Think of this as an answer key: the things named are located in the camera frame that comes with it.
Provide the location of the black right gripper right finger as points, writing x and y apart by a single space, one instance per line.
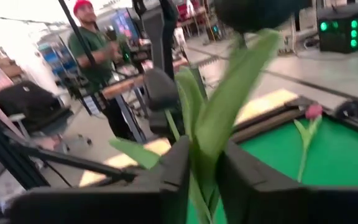
291 205

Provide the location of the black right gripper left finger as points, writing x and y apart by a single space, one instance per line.
104 205

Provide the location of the dark pink artificial tulip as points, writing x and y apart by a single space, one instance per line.
314 111

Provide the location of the tulip stems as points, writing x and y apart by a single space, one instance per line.
228 109

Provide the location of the green table mat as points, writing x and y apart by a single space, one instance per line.
337 155

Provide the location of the wooden desk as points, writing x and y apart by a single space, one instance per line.
123 85

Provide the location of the black office chair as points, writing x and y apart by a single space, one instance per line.
26 99

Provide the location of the blue storage rack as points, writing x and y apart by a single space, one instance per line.
54 59

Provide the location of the person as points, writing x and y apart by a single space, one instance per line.
92 43

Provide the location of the black computer green lights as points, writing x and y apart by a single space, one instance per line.
340 31

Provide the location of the lit monitor screen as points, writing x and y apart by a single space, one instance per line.
123 25

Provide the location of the black aluminium rig frame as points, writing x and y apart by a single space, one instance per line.
73 161

